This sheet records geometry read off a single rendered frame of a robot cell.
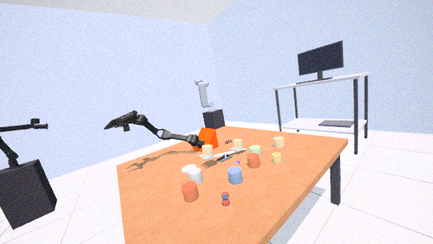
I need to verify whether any pale blue round dish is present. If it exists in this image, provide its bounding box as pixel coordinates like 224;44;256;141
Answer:
182;164;196;173

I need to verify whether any blue cylinder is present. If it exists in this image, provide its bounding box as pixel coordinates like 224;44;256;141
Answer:
228;166;243;185

